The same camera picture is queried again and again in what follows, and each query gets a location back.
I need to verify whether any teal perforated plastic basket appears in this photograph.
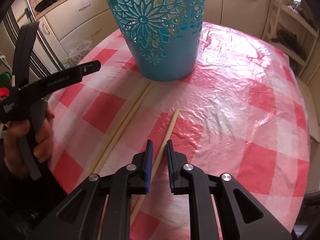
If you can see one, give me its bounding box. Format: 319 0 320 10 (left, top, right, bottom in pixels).
107 0 205 81

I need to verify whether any white floral trash bin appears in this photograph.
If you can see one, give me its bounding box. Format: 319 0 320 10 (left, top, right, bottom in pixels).
69 40 93 64

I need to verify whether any white wooden step stool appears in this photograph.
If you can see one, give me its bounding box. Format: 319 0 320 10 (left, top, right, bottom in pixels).
297 78 319 143

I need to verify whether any person's left hand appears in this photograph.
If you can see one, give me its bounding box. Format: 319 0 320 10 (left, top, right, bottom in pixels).
1 100 54 181

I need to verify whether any black wok on cart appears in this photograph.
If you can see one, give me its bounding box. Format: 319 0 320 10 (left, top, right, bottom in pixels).
270 29 307 60

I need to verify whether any white rolling shelf cart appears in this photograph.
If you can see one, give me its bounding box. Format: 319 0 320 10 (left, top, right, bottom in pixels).
262 0 319 76

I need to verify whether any pink checkered tablecloth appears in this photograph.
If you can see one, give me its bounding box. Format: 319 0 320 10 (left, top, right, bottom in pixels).
49 23 310 231

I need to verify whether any black frying pan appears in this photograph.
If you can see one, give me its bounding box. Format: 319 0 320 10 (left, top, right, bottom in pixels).
35 0 57 12

